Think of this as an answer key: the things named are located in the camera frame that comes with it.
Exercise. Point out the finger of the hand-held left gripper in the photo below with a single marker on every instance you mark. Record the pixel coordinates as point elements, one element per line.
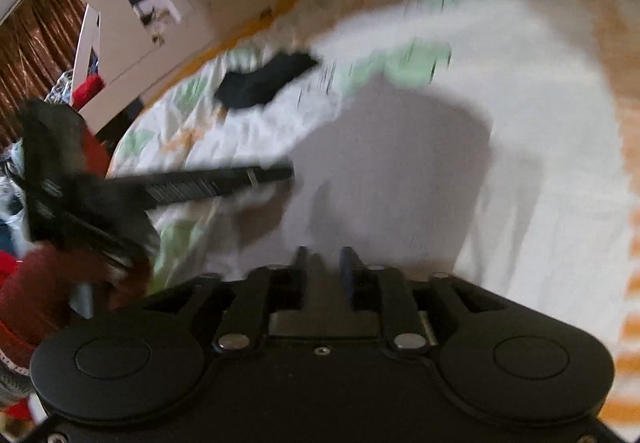
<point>210,183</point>

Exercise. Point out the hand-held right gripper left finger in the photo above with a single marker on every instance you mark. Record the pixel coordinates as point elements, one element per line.
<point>301,273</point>

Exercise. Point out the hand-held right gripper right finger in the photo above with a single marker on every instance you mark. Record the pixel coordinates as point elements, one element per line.
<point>347,275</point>

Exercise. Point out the grey hoodie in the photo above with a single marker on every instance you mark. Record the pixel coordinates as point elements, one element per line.
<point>400,173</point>

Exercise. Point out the person's left forearm red sleeve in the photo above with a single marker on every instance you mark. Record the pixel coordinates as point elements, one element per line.
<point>45,293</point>

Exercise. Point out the red cloth item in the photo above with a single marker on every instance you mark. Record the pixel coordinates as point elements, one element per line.
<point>87,90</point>

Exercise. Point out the black cloth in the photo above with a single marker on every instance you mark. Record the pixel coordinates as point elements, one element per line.
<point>265,80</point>

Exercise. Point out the brown curtain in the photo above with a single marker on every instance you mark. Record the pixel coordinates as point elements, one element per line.
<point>35,48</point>

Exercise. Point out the white pole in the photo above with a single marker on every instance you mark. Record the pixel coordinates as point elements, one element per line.
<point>88,43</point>

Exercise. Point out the white leaf-print duvet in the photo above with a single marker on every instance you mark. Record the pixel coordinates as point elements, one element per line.
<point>550,148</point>

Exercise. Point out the wooden bed frame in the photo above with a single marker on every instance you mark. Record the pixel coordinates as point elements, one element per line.
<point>210,18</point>

